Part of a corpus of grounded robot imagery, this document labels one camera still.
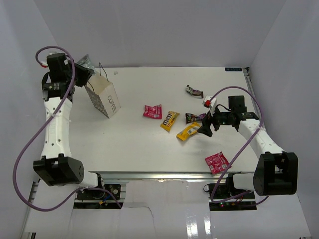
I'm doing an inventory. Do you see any white coffee paper bag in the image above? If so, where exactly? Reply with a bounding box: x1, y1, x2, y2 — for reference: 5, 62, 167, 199
85, 64, 121, 118

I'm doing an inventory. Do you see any yellow snack packet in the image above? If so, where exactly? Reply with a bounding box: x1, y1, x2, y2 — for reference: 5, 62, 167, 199
176, 122, 201, 141

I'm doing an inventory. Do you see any blue label right corner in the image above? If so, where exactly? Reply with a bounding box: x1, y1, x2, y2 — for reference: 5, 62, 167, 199
224, 67, 242, 72

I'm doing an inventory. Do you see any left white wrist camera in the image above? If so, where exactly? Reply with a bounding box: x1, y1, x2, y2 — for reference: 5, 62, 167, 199
42, 53, 68, 68

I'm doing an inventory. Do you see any aluminium table frame rail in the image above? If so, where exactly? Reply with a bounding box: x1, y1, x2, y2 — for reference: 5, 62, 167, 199
44, 171, 260, 181

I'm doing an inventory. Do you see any pink candy packet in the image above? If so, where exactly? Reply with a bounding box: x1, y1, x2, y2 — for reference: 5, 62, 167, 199
143, 105, 162, 120

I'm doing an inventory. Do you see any brown torn snack wrapper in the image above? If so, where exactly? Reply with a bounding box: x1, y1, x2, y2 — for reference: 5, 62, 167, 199
185, 85, 204, 99

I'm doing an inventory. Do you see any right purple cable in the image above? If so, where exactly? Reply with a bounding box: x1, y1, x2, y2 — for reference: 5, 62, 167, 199
210, 86, 270, 208

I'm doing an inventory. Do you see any silver grey snack packet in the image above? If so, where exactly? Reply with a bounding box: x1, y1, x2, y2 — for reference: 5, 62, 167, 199
77, 54, 96, 75

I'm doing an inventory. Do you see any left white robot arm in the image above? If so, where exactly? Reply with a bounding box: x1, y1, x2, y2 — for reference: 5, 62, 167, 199
33, 53, 105, 199

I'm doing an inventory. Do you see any yellow M&M's packet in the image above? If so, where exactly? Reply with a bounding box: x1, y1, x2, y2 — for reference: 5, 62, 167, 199
160, 111, 180, 132

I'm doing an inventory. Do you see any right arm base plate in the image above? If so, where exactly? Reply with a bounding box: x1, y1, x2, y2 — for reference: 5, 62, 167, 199
203, 183, 257, 212

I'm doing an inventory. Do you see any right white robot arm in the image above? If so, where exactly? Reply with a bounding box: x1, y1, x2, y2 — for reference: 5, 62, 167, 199
198, 96, 298, 199

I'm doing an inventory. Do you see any dark purple M&M's packet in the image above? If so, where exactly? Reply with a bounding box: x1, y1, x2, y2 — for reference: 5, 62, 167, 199
185, 113, 206, 124

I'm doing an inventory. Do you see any red candy packet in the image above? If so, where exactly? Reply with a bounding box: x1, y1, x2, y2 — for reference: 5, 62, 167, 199
205, 152, 229, 175

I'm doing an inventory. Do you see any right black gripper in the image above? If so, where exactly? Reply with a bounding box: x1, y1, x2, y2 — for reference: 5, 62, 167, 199
197, 104, 234, 137

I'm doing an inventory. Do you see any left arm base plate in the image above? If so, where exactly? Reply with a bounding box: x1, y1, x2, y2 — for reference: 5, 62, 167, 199
76, 184, 121, 201

